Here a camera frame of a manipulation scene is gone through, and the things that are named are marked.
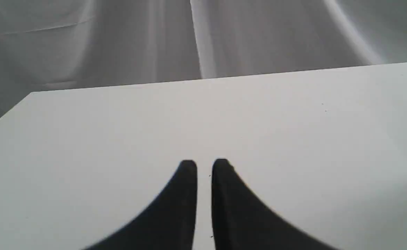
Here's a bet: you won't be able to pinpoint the grey fabric backdrop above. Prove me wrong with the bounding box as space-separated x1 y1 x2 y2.
0 0 407 117

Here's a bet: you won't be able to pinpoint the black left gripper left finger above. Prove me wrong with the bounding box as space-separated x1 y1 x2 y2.
89 160 198 250

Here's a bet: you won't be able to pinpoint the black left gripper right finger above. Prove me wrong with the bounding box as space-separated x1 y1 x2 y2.
211 159 332 250

